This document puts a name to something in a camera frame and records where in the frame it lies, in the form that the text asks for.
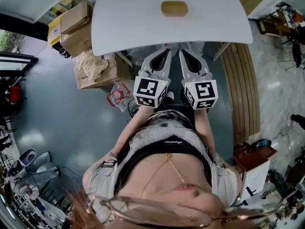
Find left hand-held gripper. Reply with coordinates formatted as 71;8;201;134
133;48;173;109

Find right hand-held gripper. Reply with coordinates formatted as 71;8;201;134
179;50;219;110

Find tan wooden tray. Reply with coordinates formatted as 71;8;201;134
161;0;189;18

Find person's right forearm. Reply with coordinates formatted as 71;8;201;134
195;107;216;157

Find person's left forearm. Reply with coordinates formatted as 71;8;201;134
113;105;157;157

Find large cardboard box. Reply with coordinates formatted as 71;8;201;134
75;52;133;90

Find white table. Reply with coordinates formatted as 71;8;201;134
91;0;253;68

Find wooden slat platform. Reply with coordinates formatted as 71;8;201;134
219;42;262;145

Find beige crumpled cloth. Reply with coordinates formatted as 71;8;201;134
78;50;109;81

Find wooden rack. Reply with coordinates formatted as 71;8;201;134
259;6;298;37

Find black metal chair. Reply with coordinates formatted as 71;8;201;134
281;36;305;70

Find black teal headset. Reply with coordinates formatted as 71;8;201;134
254;139;272;150

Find brown and white cabinet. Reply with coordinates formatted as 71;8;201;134
233;141;278;201

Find yellow plastic bin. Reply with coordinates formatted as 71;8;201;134
47;17;64;46

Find person's body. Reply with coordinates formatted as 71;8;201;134
82;104;241;229

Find black framed glass door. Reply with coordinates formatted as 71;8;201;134
0;51;39;78

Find red bag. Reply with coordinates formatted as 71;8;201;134
9;84;23;103

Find clear framed eyeglasses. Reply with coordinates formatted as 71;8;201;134
87;194;289;229

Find black cable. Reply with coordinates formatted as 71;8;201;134
127;98;143;119

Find gold chain necklace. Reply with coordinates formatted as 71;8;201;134
140;153;186;197

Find grey strap vest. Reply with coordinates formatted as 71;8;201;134
89;151;239;205

